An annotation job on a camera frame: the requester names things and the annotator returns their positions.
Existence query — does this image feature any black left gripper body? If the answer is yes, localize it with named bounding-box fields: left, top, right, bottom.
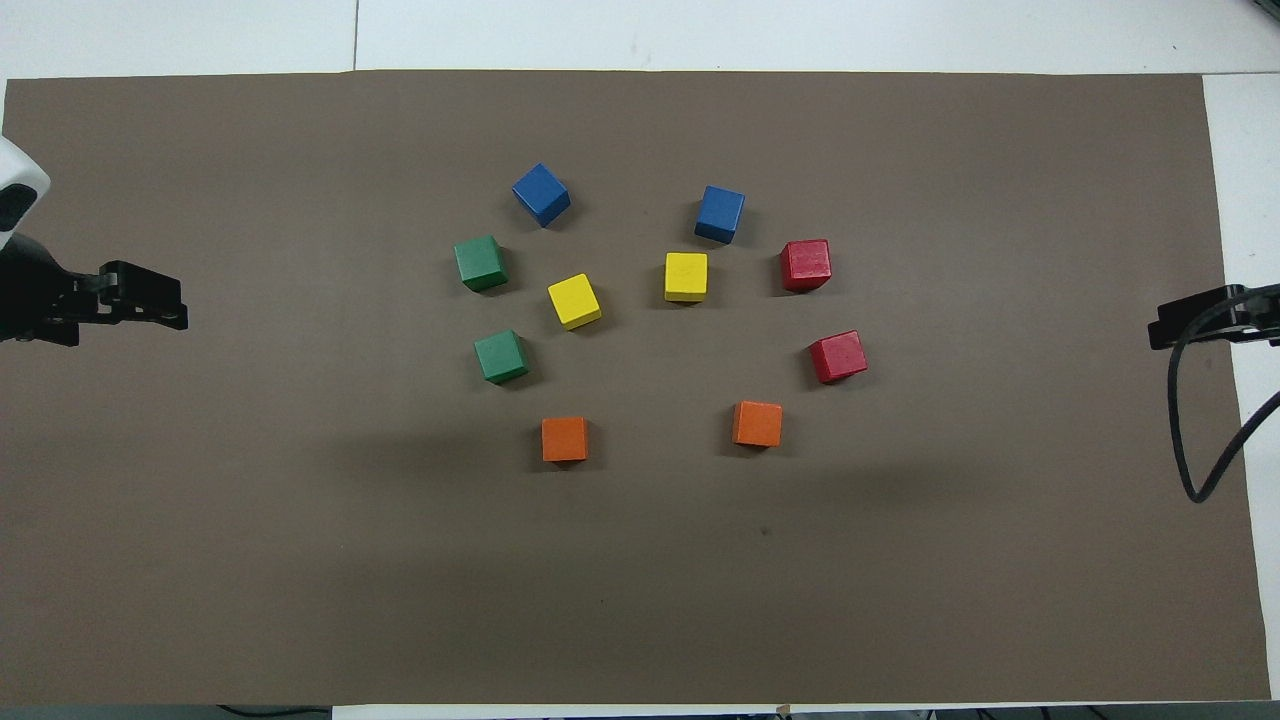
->
left=0, top=235, right=107, bottom=348

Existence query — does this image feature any orange wooden cube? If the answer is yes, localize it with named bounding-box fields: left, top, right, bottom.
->
left=541, top=416, right=590, bottom=463
left=732, top=400, right=784, bottom=448

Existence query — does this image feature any green wooden cube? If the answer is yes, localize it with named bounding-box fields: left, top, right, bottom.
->
left=453, top=235, right=510, bottom=293
left=473, top=329, right=531, bottom=385

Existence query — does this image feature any yellow wooden cube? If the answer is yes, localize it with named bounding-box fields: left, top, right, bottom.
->
left=547, top=273, right=603, bottom=331
left=664, top=252, right=709, bottom=303

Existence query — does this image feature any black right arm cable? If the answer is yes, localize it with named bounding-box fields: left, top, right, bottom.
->
left=1167, top=288, right=1280, bottom=504

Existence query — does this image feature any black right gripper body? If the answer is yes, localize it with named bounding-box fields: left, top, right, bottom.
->
left=1239, top=284, right=1280, bottom=348

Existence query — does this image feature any brown paper table mat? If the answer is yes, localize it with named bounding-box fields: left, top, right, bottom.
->
left=0, top=68, right=1273, bottom=707

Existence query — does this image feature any blue wooden cube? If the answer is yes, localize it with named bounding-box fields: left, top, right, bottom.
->
left=694, top=185, right=747, bottom=245
left=512, top=163, right=572, bottom=229

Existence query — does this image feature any red wooden cube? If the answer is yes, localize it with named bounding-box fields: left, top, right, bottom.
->
left=809, top=330, right=869, bottom=385
left=780, top=239, right=833, bottom=293

